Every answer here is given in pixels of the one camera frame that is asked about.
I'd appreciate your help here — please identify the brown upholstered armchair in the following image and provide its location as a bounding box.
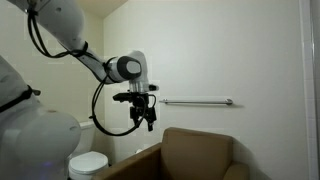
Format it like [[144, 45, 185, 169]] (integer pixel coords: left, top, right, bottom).
[[91, 126, 251, 180]]

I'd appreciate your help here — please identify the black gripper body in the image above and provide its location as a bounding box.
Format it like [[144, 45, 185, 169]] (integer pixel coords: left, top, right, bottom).
[[129, 93, 158, 124]]

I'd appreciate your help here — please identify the chrome wall grab bar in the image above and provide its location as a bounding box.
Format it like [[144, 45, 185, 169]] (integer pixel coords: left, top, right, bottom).
[[158, 98, 234, 107]]

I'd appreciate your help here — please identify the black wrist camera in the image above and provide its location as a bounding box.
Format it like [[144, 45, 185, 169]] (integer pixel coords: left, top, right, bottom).
[[112, 92, 135, 103]]

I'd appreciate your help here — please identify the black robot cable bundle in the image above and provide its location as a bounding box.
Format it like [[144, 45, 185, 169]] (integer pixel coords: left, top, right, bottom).
[[26, 4, 158, 137]]

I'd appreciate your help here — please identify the white toilet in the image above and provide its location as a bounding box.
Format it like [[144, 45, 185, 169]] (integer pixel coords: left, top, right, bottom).
[[68, 120, 110, 180]]

